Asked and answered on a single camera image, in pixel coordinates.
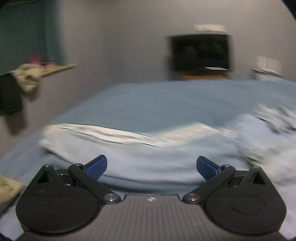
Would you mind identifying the light blue denim jacket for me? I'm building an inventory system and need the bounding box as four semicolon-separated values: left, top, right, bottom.
40;106;295;193

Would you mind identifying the olive green pillow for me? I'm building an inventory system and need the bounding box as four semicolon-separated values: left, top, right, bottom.
0;175;26;215

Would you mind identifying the black garment on sill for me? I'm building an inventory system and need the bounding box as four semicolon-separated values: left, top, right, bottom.
1;73;26;136

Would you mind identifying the blue fleece bed blanket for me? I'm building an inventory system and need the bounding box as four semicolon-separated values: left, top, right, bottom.
1;80;295;196

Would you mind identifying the beige garment on sill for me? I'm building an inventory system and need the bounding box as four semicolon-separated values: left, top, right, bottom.
9;64;45;96

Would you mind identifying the wooden window sill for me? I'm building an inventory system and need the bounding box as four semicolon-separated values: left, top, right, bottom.
42;64;77;77

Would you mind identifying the white wifi router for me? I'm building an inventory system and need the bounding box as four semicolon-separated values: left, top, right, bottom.
251;55;283;78

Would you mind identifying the black television screen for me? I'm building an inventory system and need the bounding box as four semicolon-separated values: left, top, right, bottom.
168;33;233;74

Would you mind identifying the teal window curtain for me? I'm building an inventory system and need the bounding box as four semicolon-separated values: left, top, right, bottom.
1;1;66;74

